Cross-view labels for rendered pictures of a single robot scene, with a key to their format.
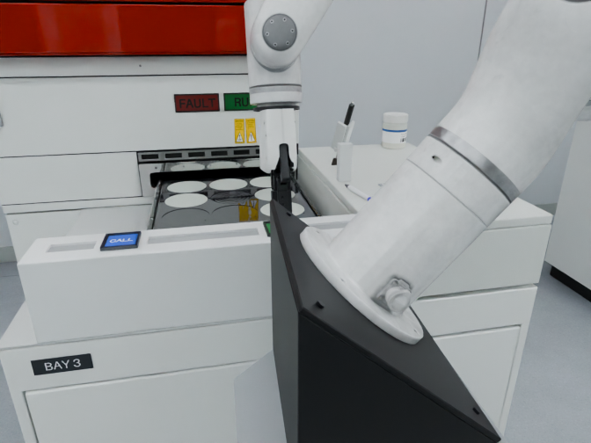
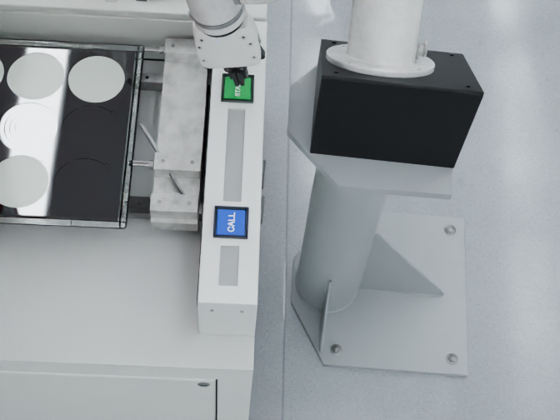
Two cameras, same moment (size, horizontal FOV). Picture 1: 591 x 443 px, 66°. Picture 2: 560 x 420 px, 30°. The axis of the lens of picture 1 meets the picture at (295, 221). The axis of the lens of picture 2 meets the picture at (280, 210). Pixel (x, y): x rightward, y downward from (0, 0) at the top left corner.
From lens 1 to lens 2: 1.66 m
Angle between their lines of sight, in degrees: 67
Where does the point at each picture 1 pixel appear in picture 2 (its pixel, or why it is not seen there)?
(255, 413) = (376, 177)
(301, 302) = (479, 92)
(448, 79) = not seen: outside the picture
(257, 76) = (231, 13)
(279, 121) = (252, 26)
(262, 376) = (340, 166)
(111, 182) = not seen: outside the picture
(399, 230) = (415, 21)
